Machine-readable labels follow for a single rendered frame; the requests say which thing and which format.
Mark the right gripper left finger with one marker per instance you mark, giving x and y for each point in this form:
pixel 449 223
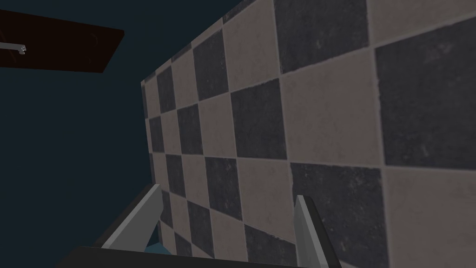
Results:
pixel 134 222

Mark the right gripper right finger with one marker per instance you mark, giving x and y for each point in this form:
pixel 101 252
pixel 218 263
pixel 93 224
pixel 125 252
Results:
pixel 311 238

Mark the dark brown door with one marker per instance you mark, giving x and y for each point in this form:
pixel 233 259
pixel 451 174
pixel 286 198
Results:
pixel 70 46

